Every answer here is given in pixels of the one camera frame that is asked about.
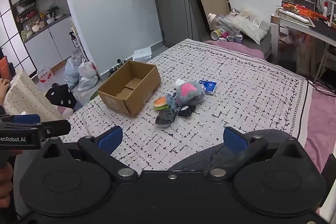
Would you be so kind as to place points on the bottled water pack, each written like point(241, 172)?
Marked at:
point(44, 74)

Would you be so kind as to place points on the row of kitchenware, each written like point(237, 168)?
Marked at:
point(39, 23)

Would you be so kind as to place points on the white desk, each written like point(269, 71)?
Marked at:
point(302, 27)

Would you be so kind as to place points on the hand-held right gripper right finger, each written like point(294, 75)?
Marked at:
point(234, 140)

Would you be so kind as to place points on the grey plastic bag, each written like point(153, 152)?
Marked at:
point(71, 71)

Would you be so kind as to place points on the black-framed glass sliding door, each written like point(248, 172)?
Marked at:
point(13, 37)

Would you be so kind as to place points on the clear plastic bottle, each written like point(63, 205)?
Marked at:
point(223, 24)

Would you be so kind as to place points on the black item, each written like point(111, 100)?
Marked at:
point(164, 117)

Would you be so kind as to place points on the paper cup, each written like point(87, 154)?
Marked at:
point(216, 34)

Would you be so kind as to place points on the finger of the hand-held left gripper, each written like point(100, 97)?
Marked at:
point(53, 127)
point(27, 119)

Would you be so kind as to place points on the blue denim pouch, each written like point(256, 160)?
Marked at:
point(170, 99)

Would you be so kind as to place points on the grey plush toy pink paw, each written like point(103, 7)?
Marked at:
point(189, 92)

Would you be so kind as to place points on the black polka-dot cushion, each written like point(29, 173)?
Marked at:
point(61, 95)

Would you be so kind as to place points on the brown cardboard box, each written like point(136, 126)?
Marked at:
point(126, 92)

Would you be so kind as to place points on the cream dotted cushion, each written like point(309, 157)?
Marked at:
point(23, 98)

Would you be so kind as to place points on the pink bed sheet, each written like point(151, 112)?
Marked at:
point(319, 119)

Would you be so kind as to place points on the white plastic bag pile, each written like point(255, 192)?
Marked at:
point(253, 24)

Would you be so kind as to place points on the person's left hand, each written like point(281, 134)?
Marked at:
point(5, 182)

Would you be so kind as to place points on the white plastic bag red print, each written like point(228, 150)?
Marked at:
point(88, 75)

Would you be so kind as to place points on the person's grey trouser leg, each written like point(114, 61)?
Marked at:
point(199, 158)

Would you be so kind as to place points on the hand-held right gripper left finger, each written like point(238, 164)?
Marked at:
point(110, 139)

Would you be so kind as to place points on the white packet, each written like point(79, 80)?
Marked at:
point(179, 81)

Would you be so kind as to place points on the burger plush toy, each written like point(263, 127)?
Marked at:
point(160, 102)

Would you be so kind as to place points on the blue printed tissue packet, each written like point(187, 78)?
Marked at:
point(208, 87)

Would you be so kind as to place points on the white box on floor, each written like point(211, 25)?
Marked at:
point(142, 53)

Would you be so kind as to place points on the dark spray bottle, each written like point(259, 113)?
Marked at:
point(72, 40)

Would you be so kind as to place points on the black square patch pouch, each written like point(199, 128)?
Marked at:
point(187, 110)

